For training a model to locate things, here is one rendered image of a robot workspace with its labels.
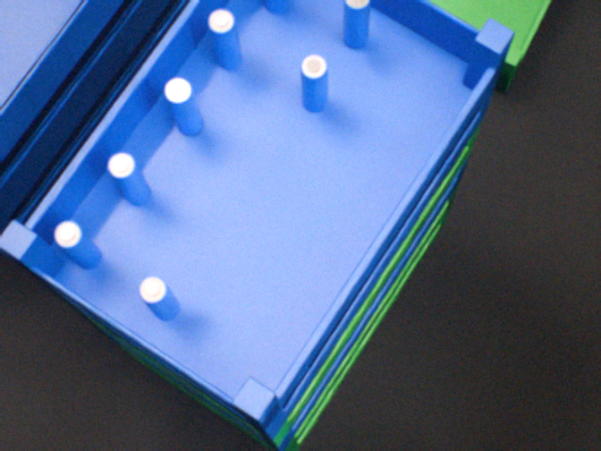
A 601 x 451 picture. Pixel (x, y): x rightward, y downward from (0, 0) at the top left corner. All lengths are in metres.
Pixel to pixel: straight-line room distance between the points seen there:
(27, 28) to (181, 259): 0.27
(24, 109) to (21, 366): 0.39
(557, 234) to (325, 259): 0.49
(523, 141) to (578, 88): 0.09
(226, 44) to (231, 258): 0.15
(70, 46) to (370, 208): 0.28
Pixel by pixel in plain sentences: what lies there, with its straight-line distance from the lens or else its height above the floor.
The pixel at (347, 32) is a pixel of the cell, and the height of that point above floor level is 0.43.
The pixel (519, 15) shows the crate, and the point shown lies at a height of 0.00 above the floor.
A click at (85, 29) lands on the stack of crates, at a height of 0.35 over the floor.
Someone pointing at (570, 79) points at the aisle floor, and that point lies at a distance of 1.27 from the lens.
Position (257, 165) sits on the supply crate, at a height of 0.40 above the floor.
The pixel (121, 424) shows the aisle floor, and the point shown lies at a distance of 1.18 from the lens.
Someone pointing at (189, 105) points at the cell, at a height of 0.46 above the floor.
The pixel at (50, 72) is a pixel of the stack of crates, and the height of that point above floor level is 0.35.
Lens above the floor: 1.16
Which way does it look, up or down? 75 degrees down
